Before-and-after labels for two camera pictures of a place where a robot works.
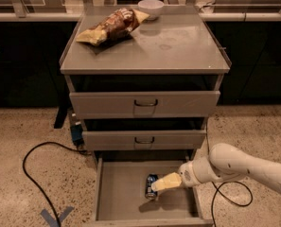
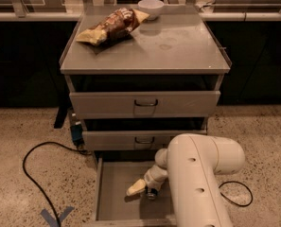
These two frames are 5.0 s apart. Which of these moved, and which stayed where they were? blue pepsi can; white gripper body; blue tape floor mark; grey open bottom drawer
Moved: white gripper body
Stayed: blue pepsi can; grey open bottom drawer; blue tape floor mark
